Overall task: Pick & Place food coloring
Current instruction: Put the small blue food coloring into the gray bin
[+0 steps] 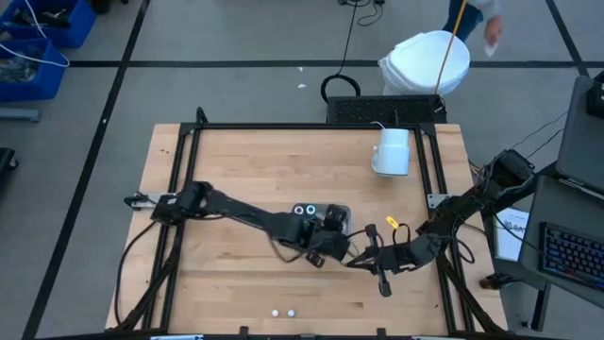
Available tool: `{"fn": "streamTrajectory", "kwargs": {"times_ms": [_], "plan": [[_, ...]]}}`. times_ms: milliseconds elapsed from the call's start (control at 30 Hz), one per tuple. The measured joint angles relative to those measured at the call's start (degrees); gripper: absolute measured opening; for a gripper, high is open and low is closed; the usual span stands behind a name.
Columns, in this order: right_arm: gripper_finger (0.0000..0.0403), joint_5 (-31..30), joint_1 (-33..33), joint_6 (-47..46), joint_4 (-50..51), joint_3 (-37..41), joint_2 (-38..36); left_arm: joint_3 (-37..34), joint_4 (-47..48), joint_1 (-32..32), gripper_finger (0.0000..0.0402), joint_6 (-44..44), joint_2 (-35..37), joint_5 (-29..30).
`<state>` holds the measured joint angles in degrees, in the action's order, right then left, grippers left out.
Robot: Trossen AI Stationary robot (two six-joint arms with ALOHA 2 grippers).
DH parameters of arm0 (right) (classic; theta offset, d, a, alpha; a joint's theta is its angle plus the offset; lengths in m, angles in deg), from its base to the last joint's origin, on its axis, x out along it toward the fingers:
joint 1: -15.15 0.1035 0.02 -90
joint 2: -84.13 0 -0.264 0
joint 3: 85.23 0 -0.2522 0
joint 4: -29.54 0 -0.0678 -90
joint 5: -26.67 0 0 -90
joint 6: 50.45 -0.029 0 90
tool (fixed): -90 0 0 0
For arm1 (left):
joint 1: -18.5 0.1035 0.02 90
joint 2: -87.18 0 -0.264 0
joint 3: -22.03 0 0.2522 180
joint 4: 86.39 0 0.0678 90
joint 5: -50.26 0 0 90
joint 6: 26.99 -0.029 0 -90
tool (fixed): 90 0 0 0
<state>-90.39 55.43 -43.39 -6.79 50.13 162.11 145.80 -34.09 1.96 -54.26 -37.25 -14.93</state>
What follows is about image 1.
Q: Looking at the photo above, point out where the yellow hanging cable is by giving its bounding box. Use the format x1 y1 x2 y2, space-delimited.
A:
433 0 470 95

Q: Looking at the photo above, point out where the black backlit keyboard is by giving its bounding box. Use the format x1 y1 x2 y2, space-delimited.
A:
539 221 604 292

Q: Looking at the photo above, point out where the black desk device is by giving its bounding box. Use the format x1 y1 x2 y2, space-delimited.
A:
585 70 604 119

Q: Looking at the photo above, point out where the person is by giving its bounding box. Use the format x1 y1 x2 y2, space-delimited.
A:
442 0 504 47

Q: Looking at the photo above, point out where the white lidded trash can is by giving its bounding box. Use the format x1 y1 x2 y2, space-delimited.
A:
377 29 472 97

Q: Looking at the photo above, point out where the grey plastic caddy bin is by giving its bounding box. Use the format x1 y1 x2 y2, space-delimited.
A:
290 202 353 237

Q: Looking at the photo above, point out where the blue plastic storage bin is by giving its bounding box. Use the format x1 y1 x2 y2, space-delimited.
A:
0 0 98 49
0 37 68 103

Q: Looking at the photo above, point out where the black floor cable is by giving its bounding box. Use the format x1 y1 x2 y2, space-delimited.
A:
320 0 362 103

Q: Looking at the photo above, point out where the white paper sheet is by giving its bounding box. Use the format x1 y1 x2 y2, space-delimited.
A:
492 206 530 264

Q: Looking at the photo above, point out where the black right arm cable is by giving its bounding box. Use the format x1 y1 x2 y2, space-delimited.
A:
391 222 476 265

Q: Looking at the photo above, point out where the black aluminium rig frame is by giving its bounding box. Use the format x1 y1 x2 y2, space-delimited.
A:
104 106 512 340

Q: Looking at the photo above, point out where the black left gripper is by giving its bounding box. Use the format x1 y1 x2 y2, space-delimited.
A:
299 203 353 269

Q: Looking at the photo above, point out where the thin black desk cable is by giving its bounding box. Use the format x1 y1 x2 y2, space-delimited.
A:
514 110 569 151
524 127 566 161

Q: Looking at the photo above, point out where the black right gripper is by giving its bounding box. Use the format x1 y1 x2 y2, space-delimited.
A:
345 223 439 299

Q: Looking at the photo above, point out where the grey desk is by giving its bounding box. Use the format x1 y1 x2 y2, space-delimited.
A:
517 174 604 297

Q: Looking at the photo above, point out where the black perforated computer case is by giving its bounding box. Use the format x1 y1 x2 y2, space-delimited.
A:
326 93 447 126

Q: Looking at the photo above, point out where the grey bar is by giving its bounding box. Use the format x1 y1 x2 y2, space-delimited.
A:
0 107 42 124

